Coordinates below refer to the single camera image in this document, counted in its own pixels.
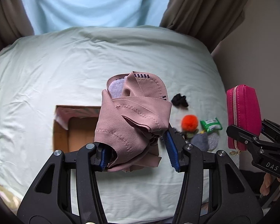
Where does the glittery round sponge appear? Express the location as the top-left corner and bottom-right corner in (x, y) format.
(207, 132), (220, 151)

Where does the brown curtain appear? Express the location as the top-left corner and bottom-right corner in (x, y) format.
(0, 0), (34, 51)
(160, 0), (248, 52)

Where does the orange pompom toy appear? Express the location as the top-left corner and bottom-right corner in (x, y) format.
(181, 115), (198, 133)

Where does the left brown curtain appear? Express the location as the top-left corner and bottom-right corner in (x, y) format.
(0, 0), (34, 51)

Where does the right hand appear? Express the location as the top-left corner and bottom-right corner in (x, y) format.
(260, 173), (280, 196)

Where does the light blue window sheet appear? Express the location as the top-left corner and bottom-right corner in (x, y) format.
(22, 0), (169, 34)

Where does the green tissue pack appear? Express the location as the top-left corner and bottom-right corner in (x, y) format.
(200, 118), (223, 133)

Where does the cardboard box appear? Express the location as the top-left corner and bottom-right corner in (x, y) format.
(52, 105), (100, 153)

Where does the black scrunchie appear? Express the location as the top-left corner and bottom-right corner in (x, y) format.
(171, 94), (189, 108)

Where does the right brown curtain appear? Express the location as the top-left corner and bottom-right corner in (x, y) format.
(160, 0), (248, 52)

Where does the pale green bed sheet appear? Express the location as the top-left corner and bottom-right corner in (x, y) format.
(0, 26), (228, 213)

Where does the pink fabric cloth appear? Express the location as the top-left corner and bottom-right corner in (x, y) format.
(94, 72), (172, 172)

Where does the grey fuzzy sock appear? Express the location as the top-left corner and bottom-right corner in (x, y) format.
(191, 133), (209, 152)

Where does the magenta zip pouch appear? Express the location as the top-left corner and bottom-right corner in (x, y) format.
(226, 84), (262, 156)

